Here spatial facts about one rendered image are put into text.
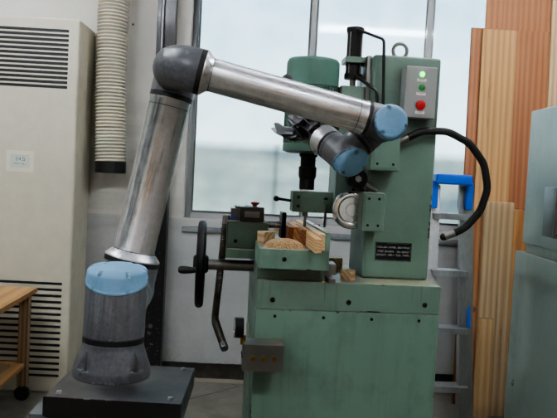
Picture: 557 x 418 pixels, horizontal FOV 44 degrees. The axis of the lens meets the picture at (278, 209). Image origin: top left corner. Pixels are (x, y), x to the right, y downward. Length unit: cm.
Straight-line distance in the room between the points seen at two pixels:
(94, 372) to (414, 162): 119
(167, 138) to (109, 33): 176
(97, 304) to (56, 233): 177
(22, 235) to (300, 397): 180
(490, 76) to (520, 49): 22
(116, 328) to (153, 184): 40
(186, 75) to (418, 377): 117
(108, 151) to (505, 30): 208
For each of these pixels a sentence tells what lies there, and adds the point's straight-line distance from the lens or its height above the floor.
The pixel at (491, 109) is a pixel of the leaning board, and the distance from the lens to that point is 365.
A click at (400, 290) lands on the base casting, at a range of 216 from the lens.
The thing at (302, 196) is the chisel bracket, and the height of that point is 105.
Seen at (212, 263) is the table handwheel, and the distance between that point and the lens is 228.
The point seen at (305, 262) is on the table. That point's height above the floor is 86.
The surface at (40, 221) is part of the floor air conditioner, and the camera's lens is 347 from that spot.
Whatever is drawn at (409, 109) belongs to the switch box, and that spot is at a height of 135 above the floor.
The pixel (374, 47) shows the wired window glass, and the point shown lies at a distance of 376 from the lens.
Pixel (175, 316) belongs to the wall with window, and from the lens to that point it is 370.
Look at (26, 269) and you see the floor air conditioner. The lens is 351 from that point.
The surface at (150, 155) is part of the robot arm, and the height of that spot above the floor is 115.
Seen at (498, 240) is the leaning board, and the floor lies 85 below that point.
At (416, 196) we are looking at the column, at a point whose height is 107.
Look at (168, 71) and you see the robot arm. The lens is 176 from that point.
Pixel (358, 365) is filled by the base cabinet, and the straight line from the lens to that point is 218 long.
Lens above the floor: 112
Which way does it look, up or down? 3 degrees down
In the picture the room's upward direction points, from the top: 3 degrees clockwise
